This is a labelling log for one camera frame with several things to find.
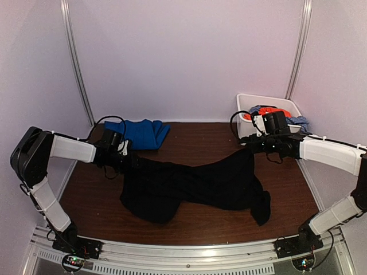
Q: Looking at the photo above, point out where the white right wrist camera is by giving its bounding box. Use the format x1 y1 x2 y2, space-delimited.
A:
252 115 266 137

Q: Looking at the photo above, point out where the black camera cable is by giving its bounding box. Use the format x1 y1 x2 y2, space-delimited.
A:
83 115 128 150
230 110 255 141

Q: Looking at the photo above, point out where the left aluminium frame post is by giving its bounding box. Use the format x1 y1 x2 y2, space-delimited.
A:
60 0 95 127

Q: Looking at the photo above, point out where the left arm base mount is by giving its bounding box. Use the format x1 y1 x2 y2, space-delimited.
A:
52 237 103 273

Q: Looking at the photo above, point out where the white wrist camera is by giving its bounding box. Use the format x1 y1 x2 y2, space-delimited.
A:
118 139 132 156
252 115 266 137

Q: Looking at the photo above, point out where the blue checked shirt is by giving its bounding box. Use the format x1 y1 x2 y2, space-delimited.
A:
251 109 309 132

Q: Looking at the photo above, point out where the orange garment in basket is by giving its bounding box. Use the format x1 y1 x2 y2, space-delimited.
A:
249 105 288 115

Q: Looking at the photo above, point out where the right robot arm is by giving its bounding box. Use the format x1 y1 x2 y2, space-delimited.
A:
231 111 366 256

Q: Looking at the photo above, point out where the black garment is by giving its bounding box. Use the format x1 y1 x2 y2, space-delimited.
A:
120 148 271 226

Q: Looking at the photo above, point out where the white laundry basket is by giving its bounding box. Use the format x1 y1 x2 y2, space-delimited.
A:
236 93 301 138

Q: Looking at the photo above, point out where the black right camera cable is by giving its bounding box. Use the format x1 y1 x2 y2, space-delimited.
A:
230 110 255 141

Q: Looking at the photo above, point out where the blue pleated skirt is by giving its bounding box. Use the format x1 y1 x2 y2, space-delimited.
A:
104 119 170 150

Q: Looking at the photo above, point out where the right aluminium frame post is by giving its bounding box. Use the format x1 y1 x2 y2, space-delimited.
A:
285 0 313 100

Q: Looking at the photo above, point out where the front aluminium rail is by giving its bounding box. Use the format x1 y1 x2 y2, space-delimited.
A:
21 226 355 274

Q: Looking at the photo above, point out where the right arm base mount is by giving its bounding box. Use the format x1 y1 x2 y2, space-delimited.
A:
274 235 323 273

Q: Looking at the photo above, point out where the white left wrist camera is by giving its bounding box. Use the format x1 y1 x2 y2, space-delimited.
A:
118 139 132 156

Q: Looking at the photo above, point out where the black left camera cable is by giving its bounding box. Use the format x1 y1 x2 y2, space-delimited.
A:
83 115 128 150

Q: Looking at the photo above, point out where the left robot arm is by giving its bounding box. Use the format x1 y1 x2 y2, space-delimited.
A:
10 126 139 254

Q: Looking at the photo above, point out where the aluminium frame post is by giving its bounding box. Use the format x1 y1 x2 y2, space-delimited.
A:
285 0 313 100
60 0 95 127

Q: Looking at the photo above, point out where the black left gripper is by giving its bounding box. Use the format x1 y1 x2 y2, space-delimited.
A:
107 151 144 175

